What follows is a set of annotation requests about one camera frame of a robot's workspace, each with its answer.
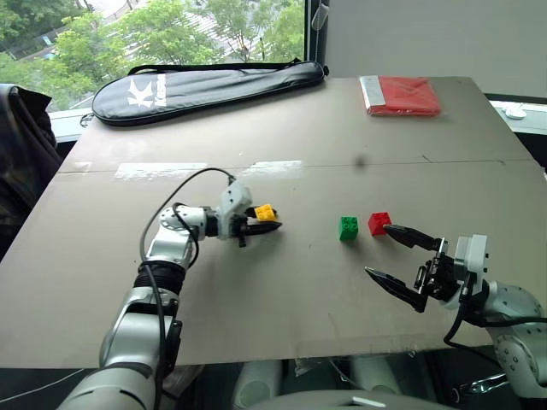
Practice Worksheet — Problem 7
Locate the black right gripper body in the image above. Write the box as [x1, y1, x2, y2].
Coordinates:
[413, 237, 465, 303]

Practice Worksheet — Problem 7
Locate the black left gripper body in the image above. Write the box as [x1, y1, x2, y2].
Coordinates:
[229, 213, 253, 249]

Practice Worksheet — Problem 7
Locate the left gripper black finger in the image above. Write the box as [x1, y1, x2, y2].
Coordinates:
[244, 206, 280, 221]
[246, 220, 284, 238]

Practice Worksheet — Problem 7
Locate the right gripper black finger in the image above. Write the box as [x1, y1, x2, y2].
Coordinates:
[383, 224, 448, 254]
[364, 266, 430, 314]

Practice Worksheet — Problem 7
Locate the yellow building block cube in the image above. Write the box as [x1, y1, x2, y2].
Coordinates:
[253, 203, 277, 224]

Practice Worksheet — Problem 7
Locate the red building block cube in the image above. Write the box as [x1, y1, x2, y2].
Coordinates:
[368, 211, 393, 237]

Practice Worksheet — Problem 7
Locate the green building block cube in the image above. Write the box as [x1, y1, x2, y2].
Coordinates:
[338, 215, 361, 243]

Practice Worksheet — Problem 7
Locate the white rounded cylinder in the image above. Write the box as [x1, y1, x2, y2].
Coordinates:
[232, 360, 284, 407]
[348, 355, 403, 395]

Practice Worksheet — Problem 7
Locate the black racket bag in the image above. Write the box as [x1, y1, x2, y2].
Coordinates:
[79, 59, 330, 128]

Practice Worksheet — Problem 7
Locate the red cloth in plastic package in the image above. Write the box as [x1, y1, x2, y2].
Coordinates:
[358, 74, 444, 118]

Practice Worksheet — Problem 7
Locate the dark jacket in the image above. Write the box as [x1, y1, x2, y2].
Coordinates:
[0, 83, 65, 261]

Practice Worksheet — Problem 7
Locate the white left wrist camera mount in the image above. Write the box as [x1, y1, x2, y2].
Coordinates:
[215, 181, 254, 240]

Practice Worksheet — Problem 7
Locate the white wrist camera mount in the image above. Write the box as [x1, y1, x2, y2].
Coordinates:
[215, 181, 254, 240]
[444, 233, 491, 311]

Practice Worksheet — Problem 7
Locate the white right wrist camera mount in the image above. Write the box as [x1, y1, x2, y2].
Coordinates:
[444, 233, 491, 311]

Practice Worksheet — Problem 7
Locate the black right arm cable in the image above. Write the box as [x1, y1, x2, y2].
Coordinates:
[443, 294, 547, 368]

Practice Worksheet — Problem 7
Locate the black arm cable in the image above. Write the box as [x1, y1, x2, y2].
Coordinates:
[443, 294, 547, 368]
[139, 167, 238, 410]

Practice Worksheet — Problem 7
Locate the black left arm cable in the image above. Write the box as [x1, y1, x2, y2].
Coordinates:
[139, 167, 238, 410]

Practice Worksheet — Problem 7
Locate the window blind cord pull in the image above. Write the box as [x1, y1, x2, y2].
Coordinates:
[310, 0, 330, 31]

